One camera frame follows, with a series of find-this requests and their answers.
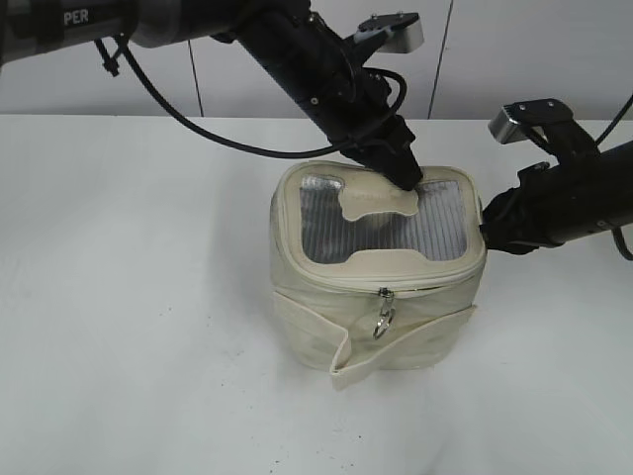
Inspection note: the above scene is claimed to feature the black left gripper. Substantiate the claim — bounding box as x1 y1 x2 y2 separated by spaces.
296 51 422 191

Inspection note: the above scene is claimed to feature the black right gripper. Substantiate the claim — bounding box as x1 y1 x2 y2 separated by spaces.
480 161 584 255

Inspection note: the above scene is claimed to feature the cream zippered lunch bag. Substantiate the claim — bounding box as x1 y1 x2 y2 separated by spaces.
270 161 487 390

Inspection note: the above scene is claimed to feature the silver zipper pull ring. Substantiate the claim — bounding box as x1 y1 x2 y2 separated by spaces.
371 286 398 341

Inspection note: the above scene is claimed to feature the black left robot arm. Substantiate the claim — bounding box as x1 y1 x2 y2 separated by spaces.
1 1 422 191

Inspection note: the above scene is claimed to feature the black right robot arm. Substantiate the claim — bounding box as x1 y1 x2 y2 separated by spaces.
480 142 632 255

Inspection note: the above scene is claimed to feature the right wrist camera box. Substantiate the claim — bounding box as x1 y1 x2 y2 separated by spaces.
488 98 599 163

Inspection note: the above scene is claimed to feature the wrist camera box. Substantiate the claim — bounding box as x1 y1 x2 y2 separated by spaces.
352 11 424 54
488 98 599 163

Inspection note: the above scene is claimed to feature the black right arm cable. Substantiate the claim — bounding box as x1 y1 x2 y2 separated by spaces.
592 93 633 261

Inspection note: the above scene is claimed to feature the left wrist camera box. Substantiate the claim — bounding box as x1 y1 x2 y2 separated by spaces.
352 11 424 54

